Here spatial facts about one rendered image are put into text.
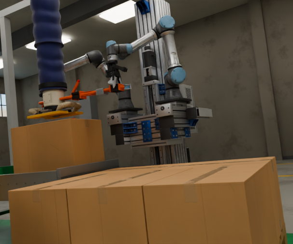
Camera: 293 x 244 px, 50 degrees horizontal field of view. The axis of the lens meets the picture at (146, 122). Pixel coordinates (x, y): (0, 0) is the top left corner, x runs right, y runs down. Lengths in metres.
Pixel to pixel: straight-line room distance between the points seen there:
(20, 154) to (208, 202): 1.79
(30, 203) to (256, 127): 7.02
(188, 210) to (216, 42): 7.75
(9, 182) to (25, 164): 0.19
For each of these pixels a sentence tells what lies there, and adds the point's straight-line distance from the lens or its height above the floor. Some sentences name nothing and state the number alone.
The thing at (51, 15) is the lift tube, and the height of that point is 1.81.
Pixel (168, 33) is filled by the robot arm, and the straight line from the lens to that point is 2.50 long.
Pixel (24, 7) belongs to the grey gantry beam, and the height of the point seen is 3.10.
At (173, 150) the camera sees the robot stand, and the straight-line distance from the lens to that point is 2.72.
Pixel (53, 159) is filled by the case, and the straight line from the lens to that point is 2.41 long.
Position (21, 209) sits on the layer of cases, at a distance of 1.74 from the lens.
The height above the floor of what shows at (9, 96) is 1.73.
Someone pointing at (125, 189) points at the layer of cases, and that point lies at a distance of 1.30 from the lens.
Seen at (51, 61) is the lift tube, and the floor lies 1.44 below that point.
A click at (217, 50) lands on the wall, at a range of 8.70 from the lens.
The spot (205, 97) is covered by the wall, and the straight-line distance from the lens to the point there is 8.64.
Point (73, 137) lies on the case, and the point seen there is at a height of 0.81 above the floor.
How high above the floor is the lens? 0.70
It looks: 4 degrees up
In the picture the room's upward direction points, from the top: 6 degrees counter-clockwise
